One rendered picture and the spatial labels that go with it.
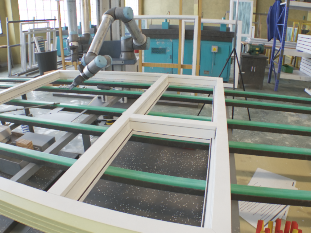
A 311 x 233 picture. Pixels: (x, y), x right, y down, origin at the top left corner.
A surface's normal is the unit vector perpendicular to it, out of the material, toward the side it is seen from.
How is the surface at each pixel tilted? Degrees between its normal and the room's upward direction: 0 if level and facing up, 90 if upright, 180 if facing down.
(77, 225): 0
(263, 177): 0
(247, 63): 90
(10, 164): 90
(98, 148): 0
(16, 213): 90
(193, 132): 90
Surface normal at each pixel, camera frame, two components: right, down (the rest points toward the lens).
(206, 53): -0.25, 0.39
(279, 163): 0.00, -0.92
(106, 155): 0.97, 0.10
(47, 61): 0.45, 0.42
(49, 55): 0.68, 0.35
